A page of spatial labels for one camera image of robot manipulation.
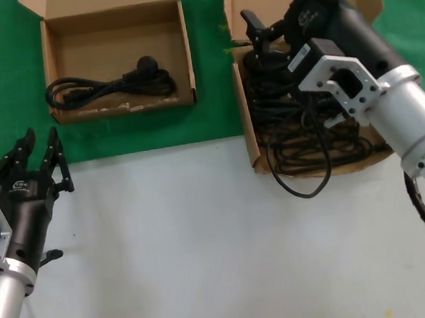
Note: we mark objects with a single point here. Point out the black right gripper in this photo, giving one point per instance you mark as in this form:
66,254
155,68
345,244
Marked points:
355,30

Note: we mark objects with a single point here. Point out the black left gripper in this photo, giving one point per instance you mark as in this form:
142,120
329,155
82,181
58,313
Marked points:
25,224

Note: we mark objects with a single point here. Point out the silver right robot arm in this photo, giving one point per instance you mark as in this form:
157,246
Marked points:
405,116

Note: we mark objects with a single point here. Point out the small brown cardboard box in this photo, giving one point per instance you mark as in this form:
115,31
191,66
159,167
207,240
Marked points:
109,40

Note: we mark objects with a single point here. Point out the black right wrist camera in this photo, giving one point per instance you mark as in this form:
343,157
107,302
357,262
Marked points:
315,51

